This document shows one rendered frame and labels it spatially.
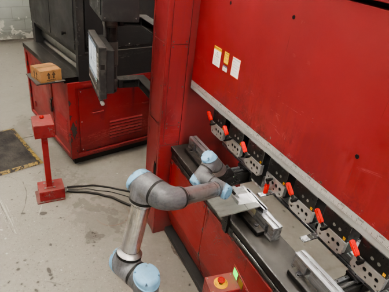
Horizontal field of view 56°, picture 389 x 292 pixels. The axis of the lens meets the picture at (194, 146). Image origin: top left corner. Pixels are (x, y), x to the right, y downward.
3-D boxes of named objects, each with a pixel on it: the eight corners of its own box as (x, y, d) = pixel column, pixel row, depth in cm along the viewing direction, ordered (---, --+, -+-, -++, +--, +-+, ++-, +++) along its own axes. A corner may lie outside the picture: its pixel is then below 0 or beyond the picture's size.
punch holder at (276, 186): (263, 182, 196) (270, 157, 188) (275, 180, 200) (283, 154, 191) (281, 200, 185) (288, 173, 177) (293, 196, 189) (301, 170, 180)
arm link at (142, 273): (144, 309, 157) (146, 288, 150) (124, 290, 164) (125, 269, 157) (164, 293, 165) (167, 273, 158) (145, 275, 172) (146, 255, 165)
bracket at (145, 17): (115, 23, 277) (116, 13, 274) (146, 23, 288) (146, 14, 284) (132, 37, 247) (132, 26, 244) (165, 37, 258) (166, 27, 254)
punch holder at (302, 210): (287, 205, 181) (295, 179, 173) (300, 202, 185) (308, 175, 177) (307, 225, 170) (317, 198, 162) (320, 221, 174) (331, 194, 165)
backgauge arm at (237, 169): (215, 182, 266) (218, 166, 259) (283, 167, 294) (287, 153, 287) (220, 188, 261) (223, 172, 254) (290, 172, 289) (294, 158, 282)
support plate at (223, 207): (204, 197, 209) (204, 196, 209) (242, 189, 221) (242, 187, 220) (220, 217, 196) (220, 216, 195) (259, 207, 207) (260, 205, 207)
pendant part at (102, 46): (88, 76, 282) (87, 29, 264) (104, 76, 287) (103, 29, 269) (99, 99, 248) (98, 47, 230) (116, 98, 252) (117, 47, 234)
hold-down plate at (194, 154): (184, 151, 273) (184, 148, 271) (190, 150, 275) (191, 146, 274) (202, 173, 250) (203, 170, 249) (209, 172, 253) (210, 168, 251)
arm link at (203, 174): (202, 189, 177) (215, 171, 179) (186, 178, 183) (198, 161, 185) (206, 194, 183) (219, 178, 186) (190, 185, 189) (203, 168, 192)
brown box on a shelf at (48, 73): (25, 74, 338) (24, 61, 332) (53, 71, 353) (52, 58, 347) (36, 86, 319) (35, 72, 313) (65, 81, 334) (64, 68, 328)
